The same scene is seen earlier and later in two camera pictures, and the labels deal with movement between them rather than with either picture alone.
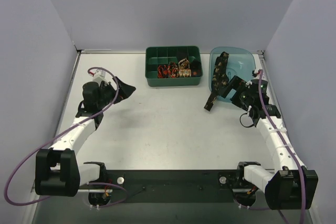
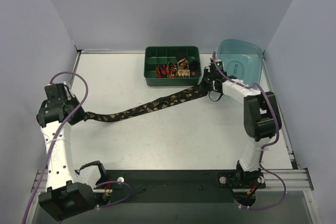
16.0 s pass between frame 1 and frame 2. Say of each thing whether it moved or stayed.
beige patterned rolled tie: stayed
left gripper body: moved
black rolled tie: stayed
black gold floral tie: moved
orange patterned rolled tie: stayed
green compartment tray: stayed
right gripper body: moved
